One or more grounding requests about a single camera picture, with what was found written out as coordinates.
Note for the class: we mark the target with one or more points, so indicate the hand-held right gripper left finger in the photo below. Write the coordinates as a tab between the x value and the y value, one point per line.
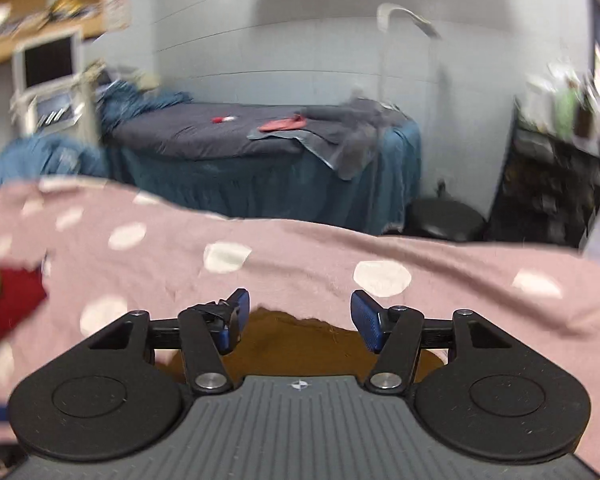
234	322

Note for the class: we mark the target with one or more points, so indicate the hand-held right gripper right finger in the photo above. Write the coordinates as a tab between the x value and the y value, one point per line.
367	322

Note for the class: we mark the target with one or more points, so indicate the brown garment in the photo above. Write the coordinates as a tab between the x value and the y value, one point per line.
290	345

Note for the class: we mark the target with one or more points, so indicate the pink polka dot blanket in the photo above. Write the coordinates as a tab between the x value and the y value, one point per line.
290	260

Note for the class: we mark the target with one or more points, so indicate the black round stool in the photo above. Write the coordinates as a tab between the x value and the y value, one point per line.
447	220

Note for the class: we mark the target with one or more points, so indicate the bed with blue skirt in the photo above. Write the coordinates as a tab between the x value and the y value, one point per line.
190	135

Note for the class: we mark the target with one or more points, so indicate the grey towel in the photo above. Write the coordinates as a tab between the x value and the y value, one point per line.
355	130

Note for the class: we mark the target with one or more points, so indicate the small red white item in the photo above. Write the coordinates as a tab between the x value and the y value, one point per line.
222	119

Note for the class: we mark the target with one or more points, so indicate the red cloth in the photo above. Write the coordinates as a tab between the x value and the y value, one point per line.
282	124

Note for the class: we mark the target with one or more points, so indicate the black shelf unit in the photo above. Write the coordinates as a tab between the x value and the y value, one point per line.
545	190

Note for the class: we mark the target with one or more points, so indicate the red garment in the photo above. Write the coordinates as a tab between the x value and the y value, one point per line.
10	305

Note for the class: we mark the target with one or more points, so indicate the blue cloth pile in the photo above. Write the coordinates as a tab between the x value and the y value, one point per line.
45	160

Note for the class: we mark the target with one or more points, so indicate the white cart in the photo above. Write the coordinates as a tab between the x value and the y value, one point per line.
55	110

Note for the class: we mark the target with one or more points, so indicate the white floor lamp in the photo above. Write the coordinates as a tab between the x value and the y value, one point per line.
405	15

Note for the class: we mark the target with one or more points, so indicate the white monitor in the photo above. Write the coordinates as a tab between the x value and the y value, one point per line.
47	62

